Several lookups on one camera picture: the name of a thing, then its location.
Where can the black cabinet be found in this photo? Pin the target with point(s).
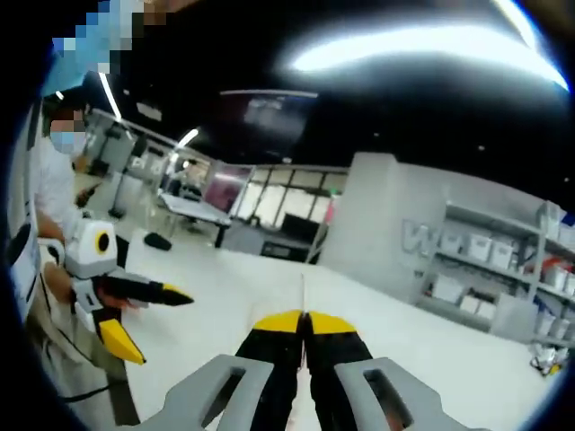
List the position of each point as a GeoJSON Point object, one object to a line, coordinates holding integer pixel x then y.
{"type": "Point", "coordinates": [287, 250]}

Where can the white desk with black legs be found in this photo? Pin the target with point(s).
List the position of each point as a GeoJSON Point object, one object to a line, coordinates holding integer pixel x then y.
{"type": "Point", "coordinates": [193, 208]}

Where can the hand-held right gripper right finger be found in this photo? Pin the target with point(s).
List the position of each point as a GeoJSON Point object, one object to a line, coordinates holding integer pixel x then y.
{"type": "Point", "coordinates": [359, 386]}

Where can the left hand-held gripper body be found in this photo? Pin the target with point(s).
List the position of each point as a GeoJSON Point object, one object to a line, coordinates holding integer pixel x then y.
{"type": "Point", "coordinates": [87, 251]}

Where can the short ceiling light strip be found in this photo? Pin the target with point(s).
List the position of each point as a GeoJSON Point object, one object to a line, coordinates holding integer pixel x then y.
{"type": "Point", "coordinates": [188, 136]}
{"type": "Point", "coordinates": [108, 96]}

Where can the black round pouch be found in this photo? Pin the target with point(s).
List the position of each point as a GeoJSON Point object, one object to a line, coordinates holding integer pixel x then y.
{"type": "Point", "coordinates": [157, 241]}

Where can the pink hanging cloth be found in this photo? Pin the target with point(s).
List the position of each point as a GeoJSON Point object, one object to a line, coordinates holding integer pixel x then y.
{"type": "Point", "coordinates": [331, 211]}

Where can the ceiling-hung display screen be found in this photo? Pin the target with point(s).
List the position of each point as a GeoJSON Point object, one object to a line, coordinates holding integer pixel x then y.
{"type": "Point", "coordinates": [269, 116]}

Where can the row of white storage boxes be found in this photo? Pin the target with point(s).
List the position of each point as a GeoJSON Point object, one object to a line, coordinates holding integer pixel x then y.
{"type": "Point", "coordinates": [480, 247]}

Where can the black tripod stand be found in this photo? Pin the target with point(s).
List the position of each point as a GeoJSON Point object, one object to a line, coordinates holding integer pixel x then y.
{"type": "Point", "coordinates": [117, 193]}

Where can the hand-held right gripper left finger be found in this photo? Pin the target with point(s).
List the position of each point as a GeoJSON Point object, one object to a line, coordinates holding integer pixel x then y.
{"type": "Point", "coordinates": [251, 381]}

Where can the black monitor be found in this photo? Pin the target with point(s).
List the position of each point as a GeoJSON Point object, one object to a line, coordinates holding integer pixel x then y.
{"type": "Point", "coordinates": [298, 224]}

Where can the grey metal shelf unit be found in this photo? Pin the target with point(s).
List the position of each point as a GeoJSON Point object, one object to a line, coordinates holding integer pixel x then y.
{"type": "Point", "coordinates": [541, 251]}

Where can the long ceiling light strip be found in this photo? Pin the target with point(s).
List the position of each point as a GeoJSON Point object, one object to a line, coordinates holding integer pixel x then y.
{"type": "Point", "coordinates": [404, 45]}

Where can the person in white clothes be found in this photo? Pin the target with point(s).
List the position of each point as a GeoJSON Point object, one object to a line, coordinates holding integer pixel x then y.
{"type": "Point", "coordinates": [54, 184]}

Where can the white chest device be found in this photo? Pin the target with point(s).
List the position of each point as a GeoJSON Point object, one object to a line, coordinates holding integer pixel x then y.
{"type": "Point", "coordinates": [22, 260]}

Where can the computer monitor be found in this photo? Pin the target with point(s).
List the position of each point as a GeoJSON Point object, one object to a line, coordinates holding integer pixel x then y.
{"type": "Point", "coordinates": [227, 188]}

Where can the person's left hand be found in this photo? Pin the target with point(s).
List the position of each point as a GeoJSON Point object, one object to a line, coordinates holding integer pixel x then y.
{"type": "Point", "coordinates": [56, 283]}

